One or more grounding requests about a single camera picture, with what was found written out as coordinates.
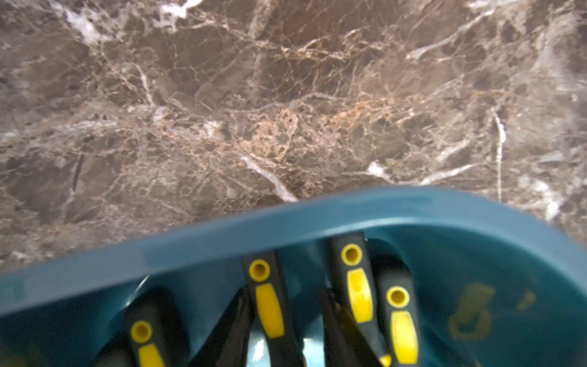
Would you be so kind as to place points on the file in box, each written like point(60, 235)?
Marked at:
point(354, 287)
point(267, 289)
point(398, 312)
point(155, 330)

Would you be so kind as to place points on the teal plastic storage box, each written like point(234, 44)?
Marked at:
point(494, 286)

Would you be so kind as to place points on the file in box leftmost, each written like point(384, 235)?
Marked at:
point(155, 330)

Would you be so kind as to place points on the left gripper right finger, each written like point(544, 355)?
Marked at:
point(343, 345)

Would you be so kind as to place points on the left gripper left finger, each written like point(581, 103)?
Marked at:
point(228, 344)

